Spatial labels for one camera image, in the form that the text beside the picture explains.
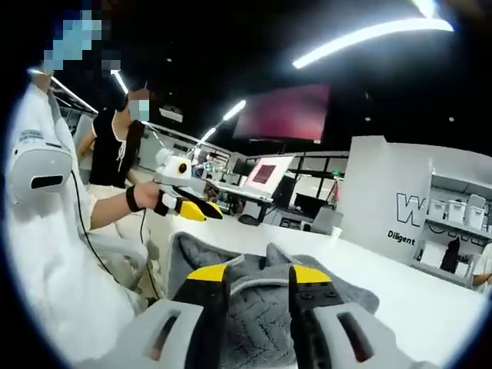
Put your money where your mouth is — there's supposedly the grey towel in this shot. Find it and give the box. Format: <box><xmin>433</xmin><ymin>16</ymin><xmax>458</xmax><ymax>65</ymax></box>
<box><xmin>167</xmin><ymin>230</ymin><xmax>381</xmax><ymax>369</ymax></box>

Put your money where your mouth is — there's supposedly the open white laptop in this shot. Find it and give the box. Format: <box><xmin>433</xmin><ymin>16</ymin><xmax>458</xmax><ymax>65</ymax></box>
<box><xmin>215</xmin><ymin>155</ymin><xmax>296</xmax><ymax>201</ymax></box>

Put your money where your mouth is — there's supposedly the person's left hand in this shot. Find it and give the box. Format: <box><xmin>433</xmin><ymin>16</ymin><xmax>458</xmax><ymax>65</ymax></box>
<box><xmin>134</xmin><ymin>182</ymin><xmax>162</xmax><ymax>211</ymax></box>

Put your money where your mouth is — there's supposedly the black wrist band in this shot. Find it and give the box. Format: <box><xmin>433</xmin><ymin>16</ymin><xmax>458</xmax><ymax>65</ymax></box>
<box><xmin>125</xmin><ymin>185</ymin><xmax>142</xmax><ymax>213</ymax></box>

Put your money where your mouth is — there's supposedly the black computer monitor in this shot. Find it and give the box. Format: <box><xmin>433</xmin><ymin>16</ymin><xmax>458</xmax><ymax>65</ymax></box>
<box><xmin>294</xmin><ymin>191</ymin><xmax>328</xmax><ymax>218</ymax></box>

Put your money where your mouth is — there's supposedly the person in white clothes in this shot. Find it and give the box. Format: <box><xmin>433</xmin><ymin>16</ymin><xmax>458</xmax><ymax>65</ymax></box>
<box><xmin>7</xmin><ymin>82</ymin><xmax>151</xmax><ymax>362</ymax></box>

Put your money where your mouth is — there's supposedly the white chest device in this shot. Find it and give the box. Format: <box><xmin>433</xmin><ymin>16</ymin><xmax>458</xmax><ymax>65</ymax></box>
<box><xmin>10</xmin><ymin>148</ymin><xmax>74</xmax><ymax>204</ymax></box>

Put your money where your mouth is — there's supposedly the black bag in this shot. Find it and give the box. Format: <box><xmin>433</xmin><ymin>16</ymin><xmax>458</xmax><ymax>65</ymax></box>
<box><xmin>440</xmin><ymin>237</ymin><xmax>461</xmax><ymax>273</ymax></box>

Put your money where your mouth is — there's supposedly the white lettered partition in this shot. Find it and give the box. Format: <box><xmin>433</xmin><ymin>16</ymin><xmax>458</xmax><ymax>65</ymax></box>
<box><xmin>339</xmin><ymin>135</ymin><xmax>437</xmax><ymax>264</ymax></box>

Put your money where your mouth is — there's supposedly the white shelf rack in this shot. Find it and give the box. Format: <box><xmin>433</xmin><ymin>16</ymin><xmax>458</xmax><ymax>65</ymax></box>
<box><xmin>411</xmin><ymin>168</ymin><xmax>492</xmax><ymax>291</ymax></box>

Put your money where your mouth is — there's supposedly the row of white storage boxes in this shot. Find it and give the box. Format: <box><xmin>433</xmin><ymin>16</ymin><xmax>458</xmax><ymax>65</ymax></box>
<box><xmin>427</xmin><ymin>193</ymin><xmax>488</xmax><ymax>228</ymax></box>

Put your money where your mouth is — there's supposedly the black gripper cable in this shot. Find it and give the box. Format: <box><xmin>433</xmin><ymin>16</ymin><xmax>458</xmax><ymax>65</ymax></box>
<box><xmin>138</xmin><ymin>207</ymin><xmax>161</xmax><ymax>301</ymax></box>

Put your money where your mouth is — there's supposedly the black device cable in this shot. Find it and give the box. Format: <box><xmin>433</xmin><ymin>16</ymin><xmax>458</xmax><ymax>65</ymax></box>
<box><xmin>70</xmin><ymin>168</ymin><xmax>134</xmax><ymax>291</ymax></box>

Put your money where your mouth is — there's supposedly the large red wall screen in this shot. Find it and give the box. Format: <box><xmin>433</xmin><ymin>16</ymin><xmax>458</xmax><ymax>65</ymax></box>
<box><xmin>232</xmin><ymin>85</ymin><xmax>331</xmax><ymax>142</ymax></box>

